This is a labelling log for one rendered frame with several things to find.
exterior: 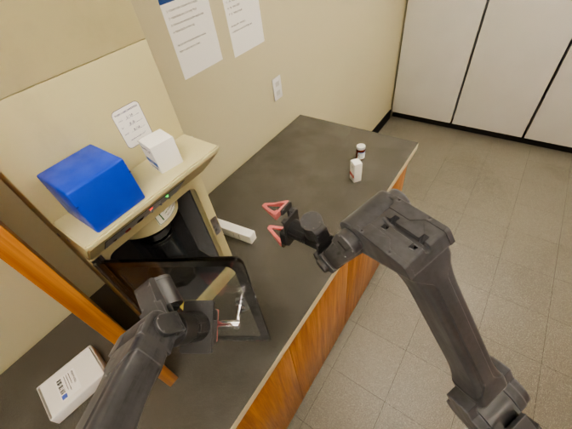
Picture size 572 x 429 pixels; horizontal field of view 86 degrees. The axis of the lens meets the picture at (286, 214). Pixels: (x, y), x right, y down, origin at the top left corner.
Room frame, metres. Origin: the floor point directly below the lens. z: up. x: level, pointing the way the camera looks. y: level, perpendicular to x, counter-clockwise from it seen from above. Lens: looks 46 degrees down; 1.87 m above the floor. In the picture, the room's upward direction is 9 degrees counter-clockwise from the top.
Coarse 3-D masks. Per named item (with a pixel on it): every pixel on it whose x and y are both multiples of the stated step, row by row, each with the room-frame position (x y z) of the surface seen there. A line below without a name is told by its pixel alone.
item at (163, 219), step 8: (176, 200) 0.65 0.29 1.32; (168, 208) 0.60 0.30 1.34; (176, 208) 0.62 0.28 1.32; (160, 216) 0.57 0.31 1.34; (168, 216) 0.58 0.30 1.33; (152, 224) 0.55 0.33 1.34; (160, 224) 0.56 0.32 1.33; (168, 224) 0.57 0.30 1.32; (136, 232) 0.54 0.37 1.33; (144, 232) 0.54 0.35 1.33; (152, 232) 0.54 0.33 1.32
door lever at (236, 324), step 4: (236, 308) 0.37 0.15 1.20; (240, 308) 0.36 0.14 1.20; (244, 308) 0.36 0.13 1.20; (240, 312) 0.35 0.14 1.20; (236, 316) 0.34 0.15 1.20; (240, 316) 0.34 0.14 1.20; (220, 320) 0.34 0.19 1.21; (224, 320) 0.34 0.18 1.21; (228, 320) 0.34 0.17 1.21; (232, 320) 0.33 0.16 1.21; (236, 320) 0.33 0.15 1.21; (220, 324) 0.33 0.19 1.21; (224, 324) 0.33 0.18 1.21; (228, 324) 0.33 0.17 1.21; (232, 324) 0.32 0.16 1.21; (236, 324) 0.32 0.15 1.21; (240, 324) 0.33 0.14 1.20; (220, 328) 0.33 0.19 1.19; (224, 328) 0.33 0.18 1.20; (228, 328) 0.32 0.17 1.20; (232, 328) 0.32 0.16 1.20; (236, 328) 0.32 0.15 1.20
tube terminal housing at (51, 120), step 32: (96, 64) 0.58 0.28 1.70; (128, 64) 0.62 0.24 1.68; (32, 96) 0.49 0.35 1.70; (64, 96) 0.52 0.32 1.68; (96, 96) 0.56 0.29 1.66; (128, 96) 0.60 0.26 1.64; (160, 96) 0.64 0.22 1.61; (0, 128) 0.45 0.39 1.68; (32, 128) 0.47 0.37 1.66; (64, 128) 0.50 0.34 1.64; (96, 128) 0.54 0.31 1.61; (160, 128) 0.62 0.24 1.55; (0, 160) 0.43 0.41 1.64; (32, 160) 0.45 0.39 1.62; (128, 160) 0.55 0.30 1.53; (32, 192) 0.43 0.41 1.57; (192, 192) 0.66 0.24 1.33; (96, 256) 0.43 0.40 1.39
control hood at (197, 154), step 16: (176, 144) 0.62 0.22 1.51; (192, 144) 0.60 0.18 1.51; (208, 144) 0.59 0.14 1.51; (192, 160) 0.54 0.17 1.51; (208, 160) 0.57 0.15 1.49; (144, 176) 0.51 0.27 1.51; (160, 176) 0.50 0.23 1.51; (176, 176) 0.50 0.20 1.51; (192, 176) 0.58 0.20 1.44; (144, 192) 0.46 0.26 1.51; (160, 192) 0.46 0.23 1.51; (144, 208) 0.43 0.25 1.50; (64, 224) 0.41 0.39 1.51; (80, 224) 0.40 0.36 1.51; (112, 224) 0.39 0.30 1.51; (128, 224) 0.42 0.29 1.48; (80, 240) 0.36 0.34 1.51; (96, 240) 0.36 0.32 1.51
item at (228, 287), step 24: (120, 264) 0.40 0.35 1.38; (144, 264) 0.40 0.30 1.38; (168, 264) 0.39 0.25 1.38; (192, 264) 0.38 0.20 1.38; (216, 264) 0.37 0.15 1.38; (240, 264) 0.36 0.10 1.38; (192, 288) 0.38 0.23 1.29; (216, 288) 0.37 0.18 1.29; (240, 288) 0.37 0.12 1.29; (240, 336) 0.38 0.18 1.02; (264, 336) 0.36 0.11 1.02
